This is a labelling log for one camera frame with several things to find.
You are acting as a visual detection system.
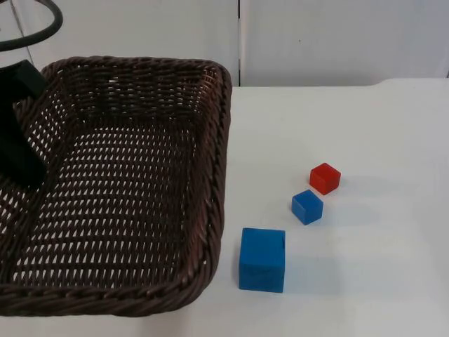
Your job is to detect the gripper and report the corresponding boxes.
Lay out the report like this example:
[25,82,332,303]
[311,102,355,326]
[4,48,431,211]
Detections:
[0,59,48,191]

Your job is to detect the dark brown wicker basket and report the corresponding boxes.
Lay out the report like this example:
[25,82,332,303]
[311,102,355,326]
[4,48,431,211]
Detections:
[0,55,234,319]

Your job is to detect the large blue cube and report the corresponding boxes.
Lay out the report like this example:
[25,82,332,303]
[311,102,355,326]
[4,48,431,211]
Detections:
[239,227,287,293]

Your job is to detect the small blue cube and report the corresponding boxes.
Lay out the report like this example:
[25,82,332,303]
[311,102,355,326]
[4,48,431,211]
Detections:
[291,189,324,226]

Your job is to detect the red cube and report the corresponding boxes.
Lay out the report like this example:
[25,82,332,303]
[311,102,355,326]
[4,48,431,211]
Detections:
[309,162,342,196]

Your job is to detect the black cable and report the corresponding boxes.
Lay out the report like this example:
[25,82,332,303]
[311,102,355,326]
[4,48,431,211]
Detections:
[0,0,64,51]

